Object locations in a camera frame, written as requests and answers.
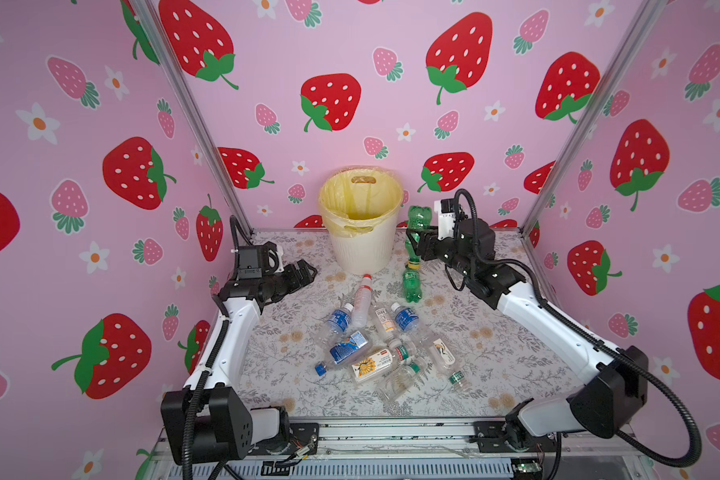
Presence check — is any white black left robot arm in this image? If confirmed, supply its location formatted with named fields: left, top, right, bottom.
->
left=160, top=260, right=317, bottom=479

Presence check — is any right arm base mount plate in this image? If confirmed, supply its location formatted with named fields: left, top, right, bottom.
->
left=470, top=420, right=556, bottom=453

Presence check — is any cream plastic waste bin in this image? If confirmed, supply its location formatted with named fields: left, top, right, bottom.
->
left=318, top=168, right=405, bottom=276

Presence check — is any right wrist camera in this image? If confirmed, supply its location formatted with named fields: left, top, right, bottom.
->
left=434, top=198, right=459, bottom=240

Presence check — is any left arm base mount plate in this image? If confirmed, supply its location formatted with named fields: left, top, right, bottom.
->
left=248, top=422, right=320, bottom=457

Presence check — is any clear bottle blue Chinese label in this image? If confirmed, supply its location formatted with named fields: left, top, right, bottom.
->
left=391, top=302, right=425, bottom=338

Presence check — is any clear bottle orange white label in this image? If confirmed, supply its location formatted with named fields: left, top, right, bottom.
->
left=373, top=305, right=398, bottom=341

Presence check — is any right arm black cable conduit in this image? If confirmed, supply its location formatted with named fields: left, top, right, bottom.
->
left=452, top=188, right=703, bottom=469

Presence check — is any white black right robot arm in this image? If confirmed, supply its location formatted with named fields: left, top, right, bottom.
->
left=406, top=220, right=647, bottom=450

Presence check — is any aluminium frame rail front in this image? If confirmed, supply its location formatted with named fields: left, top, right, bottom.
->
left=149, top=416, right=655, bottom=480

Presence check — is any left aluminium corner post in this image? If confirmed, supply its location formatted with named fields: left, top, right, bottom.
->
left=133, top=1, right=253, bottom=237

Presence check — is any white bottle red cap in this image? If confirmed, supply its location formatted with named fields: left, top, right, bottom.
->
left=352, top=274, right=373, bottom=328

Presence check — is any yellow bin liner bag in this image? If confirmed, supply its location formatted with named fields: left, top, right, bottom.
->
left=318, top=166, right=404, bottom=238

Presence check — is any green cap bottle white label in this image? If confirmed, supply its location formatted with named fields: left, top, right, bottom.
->
left=427, top=336, right=465, bottom=387

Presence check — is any aluminium corner post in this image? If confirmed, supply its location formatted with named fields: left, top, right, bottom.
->
left=519, top=0, right=666, bottom=240
left=133, top=1, right=253, bottom=237

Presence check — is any clear bottle green cap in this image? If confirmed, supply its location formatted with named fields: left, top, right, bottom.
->
left=377, top=362, right=420, bottom=403

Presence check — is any small bottle red green label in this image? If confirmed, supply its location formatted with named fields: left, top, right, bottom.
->
left=387, top=338, right=417, bottom=363

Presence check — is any right aluminium corner post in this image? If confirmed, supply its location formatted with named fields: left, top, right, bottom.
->
left=519, top=0, right=666, bottom=240

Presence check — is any sunflower label bottle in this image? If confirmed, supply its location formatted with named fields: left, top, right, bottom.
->
left=351, top=348, right=404, bottom=384

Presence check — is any green soda bottle yellow cap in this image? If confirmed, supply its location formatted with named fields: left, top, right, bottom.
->
left=402, top=268, right=423, bottom=303

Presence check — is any blue cap bottle blue label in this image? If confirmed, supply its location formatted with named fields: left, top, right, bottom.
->
left=314, top=330, right=372, bottom=377

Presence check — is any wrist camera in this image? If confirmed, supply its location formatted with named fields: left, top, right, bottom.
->
left=434, top=198, right=459, bottom=240
left=232, top=242, right=283, bottom=280

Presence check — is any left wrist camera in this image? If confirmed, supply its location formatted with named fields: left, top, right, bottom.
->
left=232, top=242, right=283, bottom=280

